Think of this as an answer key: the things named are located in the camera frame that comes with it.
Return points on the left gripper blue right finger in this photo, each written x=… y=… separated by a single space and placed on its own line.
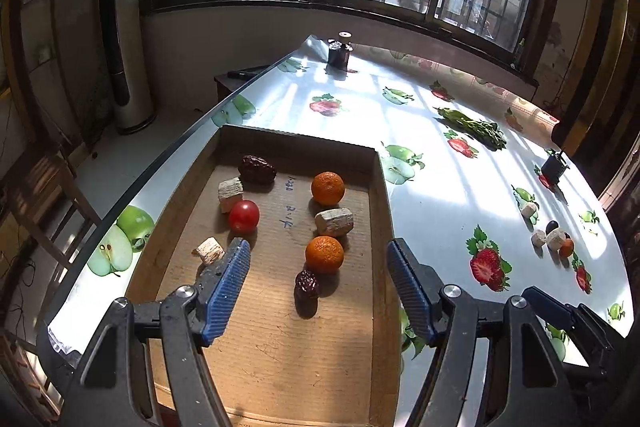
x=418 y=289

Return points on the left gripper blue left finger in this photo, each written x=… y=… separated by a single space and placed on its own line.
x=219 y=287

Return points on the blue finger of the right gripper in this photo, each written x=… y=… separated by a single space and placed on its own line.
x=557 y=314

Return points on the low beige cob piece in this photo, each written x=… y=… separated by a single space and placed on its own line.
x=209 y=251

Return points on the orange tangerine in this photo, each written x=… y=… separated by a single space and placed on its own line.
x=327 y=188
x=324 y=255
x=567 y=248

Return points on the tiny beige cob piece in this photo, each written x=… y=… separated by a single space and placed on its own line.
x=539 y=238

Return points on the beige round cob piece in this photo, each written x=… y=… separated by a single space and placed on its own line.
x=555 y=239

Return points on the red tomato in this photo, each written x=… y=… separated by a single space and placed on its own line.
x=243 y=217

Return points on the dark plum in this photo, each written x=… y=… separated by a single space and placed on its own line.
x=552 y=225

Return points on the dark red jujube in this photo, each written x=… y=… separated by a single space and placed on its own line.
x=307 y=286

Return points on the small beige cob piece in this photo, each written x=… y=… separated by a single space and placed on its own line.
x=529 y=209

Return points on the beige angular cob piece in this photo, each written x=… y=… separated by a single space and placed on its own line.
x=230 y=192

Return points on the large beige corn cob piece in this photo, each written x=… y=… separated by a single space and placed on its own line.
x=335 y=222

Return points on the large red jujube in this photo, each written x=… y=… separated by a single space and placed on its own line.
x=256 y=170

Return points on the cardboard box tray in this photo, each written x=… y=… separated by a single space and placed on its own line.
x=332 y=362

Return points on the fruit print tablecloth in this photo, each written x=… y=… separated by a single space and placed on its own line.
x=395 y=146

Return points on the green leafy vegetable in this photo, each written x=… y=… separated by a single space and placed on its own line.
x=484 y=131

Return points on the wooden chair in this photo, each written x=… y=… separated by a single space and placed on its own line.
x=35 y=183

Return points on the dark side table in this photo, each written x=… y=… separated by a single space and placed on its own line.
x=224 y=86

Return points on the black remote control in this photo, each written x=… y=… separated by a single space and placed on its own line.
x=246 y=74

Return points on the small dark red jar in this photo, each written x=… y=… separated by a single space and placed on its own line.
x=340 y=49

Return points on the white tower fan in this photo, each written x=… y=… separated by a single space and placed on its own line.
x=122 y=44

